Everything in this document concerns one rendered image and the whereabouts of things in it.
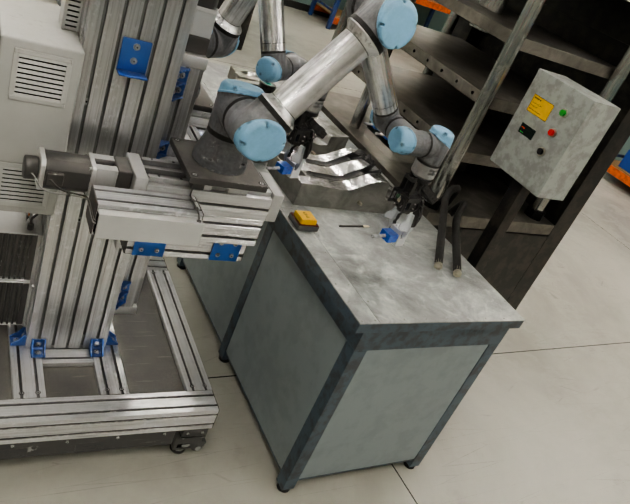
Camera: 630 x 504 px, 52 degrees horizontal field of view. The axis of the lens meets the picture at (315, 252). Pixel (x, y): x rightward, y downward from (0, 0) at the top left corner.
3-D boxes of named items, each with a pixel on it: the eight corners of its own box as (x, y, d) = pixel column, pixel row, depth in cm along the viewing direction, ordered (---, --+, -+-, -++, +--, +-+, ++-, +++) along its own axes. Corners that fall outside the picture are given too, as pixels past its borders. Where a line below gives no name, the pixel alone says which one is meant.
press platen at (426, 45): (482, 107, 263) (488, 96, 260) (356, 16, 339) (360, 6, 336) (592, 133, 303) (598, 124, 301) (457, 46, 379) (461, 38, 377)
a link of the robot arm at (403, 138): (376, 139, 188) (405, 144, 194) (396, 158, 180) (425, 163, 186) (387, 114, 184) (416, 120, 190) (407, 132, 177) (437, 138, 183)
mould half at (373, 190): (293, 204, 227) (306, 171, 221) (265, 168, 245) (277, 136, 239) (401, 215, 255) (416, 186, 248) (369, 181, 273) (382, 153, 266)
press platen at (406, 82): (454, 161, 275) (460, 150, 272) (339, 61, 350) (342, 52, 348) (563, 179, 315) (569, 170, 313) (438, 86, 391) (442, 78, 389)
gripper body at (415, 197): (385, 202, 199) (402, 168, 193) (404, 202, 205) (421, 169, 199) (401, 215, 194) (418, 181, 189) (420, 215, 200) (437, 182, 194)
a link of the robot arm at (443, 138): (425, 120, 187) (446, 125, 192) (409, 154, 192) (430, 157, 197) (440, 133, 182) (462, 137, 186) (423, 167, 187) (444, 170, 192)
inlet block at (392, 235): (373, 248, 199) (380, 233, 196) (363, 238, 202) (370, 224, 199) (402, 246, 207) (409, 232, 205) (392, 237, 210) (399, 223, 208)
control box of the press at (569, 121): (411, 395, 295) (590, 99, 225) (379, 349, 316) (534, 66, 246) (446, 391, 307) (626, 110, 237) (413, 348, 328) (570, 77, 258)
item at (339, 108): (422, 224, 275) (428, 212, 272) (299, 95, 364) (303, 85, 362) (548, 235, 321) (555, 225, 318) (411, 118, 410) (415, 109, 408)
